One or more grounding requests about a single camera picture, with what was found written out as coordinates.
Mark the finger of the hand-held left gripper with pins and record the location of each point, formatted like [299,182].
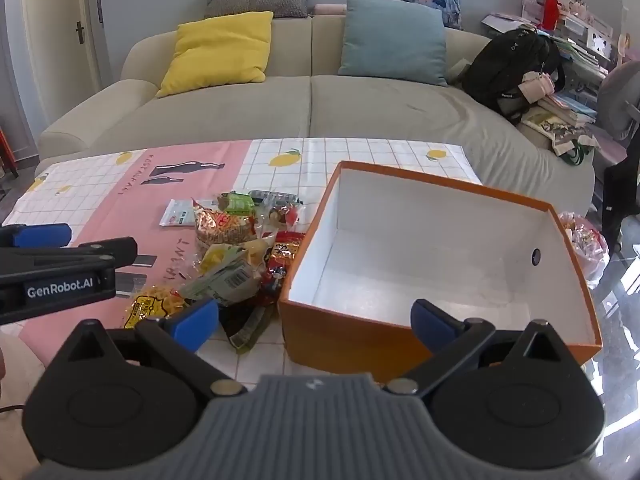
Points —
[45,235]
[112,251]

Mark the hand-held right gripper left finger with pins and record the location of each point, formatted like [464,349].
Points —
[192,324]

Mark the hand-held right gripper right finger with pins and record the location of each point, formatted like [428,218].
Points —
[431,324]

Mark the orange cardboard box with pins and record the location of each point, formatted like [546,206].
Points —
[340,340]

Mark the clear bag of brown snacks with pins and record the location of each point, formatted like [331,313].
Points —
[239,202]

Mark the clear plastic bag of snacks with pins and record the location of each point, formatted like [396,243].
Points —
[585,250]

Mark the yellow waffle snack packet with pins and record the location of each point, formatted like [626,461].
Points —
[150,306]

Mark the dark green snack packet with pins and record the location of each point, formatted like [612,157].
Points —
[246,332]

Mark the pink and white printed tablecloth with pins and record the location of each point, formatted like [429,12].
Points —
[100,185]

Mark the white and green snack packet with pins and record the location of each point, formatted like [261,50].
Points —
[176,212]

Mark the red stool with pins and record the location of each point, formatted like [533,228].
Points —
[6,152]

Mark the clear noodle snack packet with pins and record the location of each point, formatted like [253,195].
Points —
[220,226]

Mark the red cartoon snack packet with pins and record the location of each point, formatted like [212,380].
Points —
[282,256]

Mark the clear packet of red dates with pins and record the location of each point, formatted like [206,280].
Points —
[285,215]

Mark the dark striped snack packet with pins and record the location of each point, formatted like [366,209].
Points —
[275,195]

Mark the white door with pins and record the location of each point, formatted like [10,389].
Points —
[55,20]

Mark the beige sofa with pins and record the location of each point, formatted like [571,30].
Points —
[375,110]

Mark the yellow pillow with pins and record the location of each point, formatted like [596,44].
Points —
[220,55]

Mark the printed tote bag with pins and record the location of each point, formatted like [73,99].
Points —
[565,135]

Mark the stack of books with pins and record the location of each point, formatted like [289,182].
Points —
[570,107]

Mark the pink pouch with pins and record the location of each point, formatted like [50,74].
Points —
[536,87]

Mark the black backpack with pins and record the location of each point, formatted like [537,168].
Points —
[505,65]

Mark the teal pillow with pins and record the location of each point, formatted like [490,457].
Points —
[395,40]

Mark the grey chair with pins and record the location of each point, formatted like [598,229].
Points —
[620,95]

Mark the loose white papers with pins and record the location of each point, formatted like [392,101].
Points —
[505,24]

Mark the pink folded blanket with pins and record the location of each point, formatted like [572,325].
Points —
[330,9]

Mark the cluttered wall shelf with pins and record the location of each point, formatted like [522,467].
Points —
[585,30]

